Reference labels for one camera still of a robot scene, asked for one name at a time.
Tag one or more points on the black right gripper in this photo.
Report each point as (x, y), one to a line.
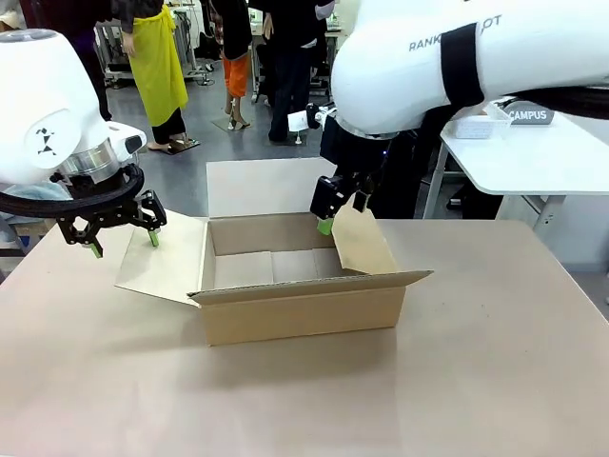
(357, 157)

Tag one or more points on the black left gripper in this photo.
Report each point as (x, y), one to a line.
(109, 218)

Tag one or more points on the brown cardboard box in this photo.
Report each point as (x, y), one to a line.
(304, 314)

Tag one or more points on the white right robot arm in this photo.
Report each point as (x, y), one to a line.
(404, 71)

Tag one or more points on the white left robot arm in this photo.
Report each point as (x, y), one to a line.
(47, 95)

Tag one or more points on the white paper sign stand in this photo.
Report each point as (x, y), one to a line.
(298, 122)

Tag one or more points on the blue-grey cloth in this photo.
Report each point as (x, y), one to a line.
(28, 191)

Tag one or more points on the person in black clothes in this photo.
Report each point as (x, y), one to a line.
(290, 71)

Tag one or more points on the white plastic basket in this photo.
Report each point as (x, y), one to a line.
(476, 127)

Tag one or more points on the mannequin in orange shorts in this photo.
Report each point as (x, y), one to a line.
(235, 76)

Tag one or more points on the mannequin in yellow apron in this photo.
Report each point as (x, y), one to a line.
(157, 71)

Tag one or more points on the person in dark purple clothes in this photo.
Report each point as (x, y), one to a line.
(90, 57)

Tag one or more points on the white side table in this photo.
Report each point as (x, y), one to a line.
(523, 162)

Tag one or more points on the grey CAMPUS sign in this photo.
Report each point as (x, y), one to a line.
(530, 115)

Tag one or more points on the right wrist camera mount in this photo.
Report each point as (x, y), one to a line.
(328, 115)

